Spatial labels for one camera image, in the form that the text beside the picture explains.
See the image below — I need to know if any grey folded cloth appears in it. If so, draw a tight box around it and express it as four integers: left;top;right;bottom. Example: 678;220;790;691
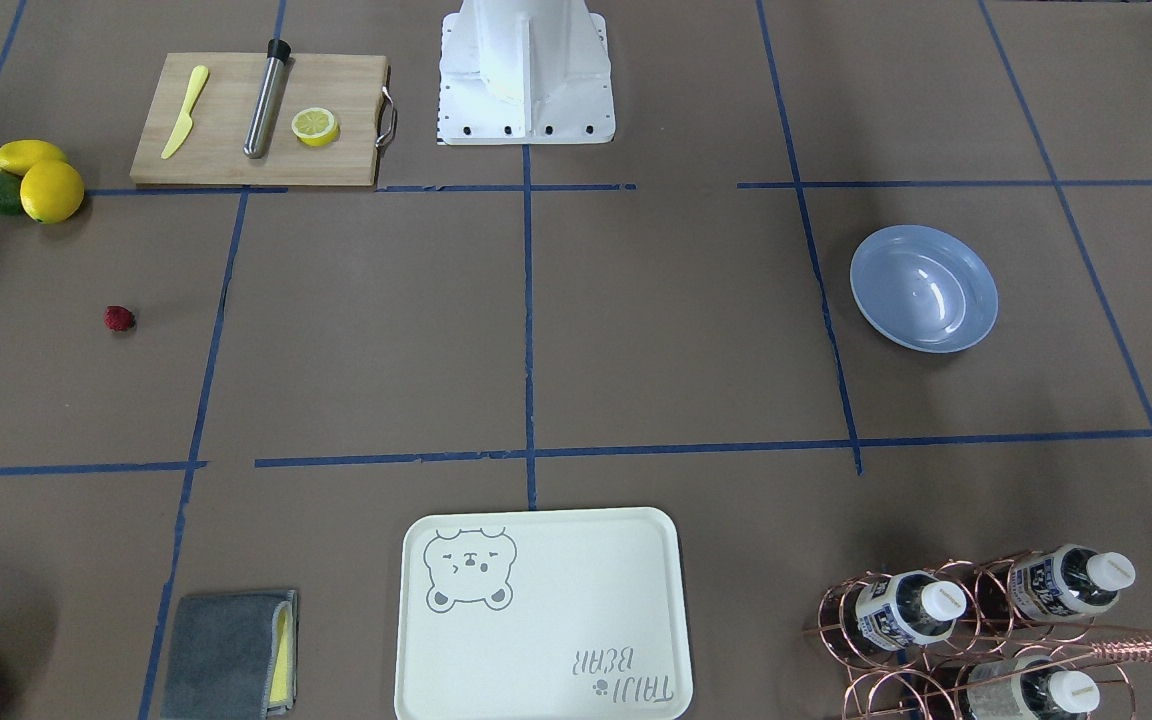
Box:
160;588;300;719

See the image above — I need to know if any copper wire bottle rack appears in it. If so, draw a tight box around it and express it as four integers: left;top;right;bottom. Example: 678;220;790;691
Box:
801;571;1152;719

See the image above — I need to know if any yellow lemon front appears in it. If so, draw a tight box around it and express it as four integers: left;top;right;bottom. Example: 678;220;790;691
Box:
20;160;86;223

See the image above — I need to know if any half lemon slice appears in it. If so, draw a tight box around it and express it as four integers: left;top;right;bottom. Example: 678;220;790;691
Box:
291;108;340;147

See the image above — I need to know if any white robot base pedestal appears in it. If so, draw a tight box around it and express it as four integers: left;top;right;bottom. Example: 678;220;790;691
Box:
435;1;617;146

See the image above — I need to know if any red strawberry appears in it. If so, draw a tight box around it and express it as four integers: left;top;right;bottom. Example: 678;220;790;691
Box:
103;305;137;333

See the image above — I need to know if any yellow lemon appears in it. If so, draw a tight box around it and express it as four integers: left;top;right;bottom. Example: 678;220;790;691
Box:
0;138;68;177
20;160;86;223

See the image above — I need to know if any wooden cutting board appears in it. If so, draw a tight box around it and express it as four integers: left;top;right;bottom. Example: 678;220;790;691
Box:
131;53;393;187

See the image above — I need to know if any blue plate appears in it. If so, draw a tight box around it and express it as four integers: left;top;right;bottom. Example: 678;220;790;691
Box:
847;223;1000;354

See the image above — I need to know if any tea bottle lower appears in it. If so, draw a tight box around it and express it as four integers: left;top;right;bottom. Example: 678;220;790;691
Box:
957;655;1101;719

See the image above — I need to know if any yellow plastic knife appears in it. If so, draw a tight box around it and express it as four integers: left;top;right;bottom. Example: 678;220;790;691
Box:
160;65;210;160

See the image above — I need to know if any tea bottle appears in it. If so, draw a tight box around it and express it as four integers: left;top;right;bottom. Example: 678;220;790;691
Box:
957;655;1101;719
1005;544;1137;624
842;571;969;657

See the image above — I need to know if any cream bear tray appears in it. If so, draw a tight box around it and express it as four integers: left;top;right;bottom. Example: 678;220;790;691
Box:
394;507;694;719

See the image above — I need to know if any yellow lemon rear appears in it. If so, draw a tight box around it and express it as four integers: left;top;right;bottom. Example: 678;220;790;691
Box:
0;138;68;177

